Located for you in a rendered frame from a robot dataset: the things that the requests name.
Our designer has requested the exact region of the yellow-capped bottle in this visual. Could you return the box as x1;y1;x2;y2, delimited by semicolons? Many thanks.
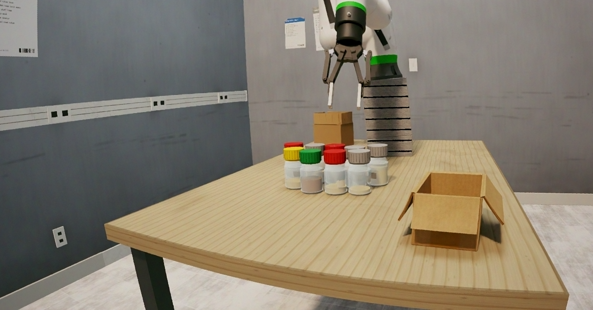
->
283;147;304;190

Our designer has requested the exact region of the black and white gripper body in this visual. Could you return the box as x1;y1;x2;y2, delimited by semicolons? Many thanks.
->
334;23;364;63

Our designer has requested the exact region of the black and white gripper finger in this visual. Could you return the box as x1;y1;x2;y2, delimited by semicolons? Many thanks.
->
322;47;346;109
350;47;372;110

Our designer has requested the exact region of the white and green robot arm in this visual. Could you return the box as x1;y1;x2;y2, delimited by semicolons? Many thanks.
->
318;0;403;80

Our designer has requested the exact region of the green-capped white bottle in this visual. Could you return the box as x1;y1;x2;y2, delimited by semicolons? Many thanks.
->
299;149;323;194

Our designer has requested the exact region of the white bottle with grey ribbed cap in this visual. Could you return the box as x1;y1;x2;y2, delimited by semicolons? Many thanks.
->
367;144;388;187

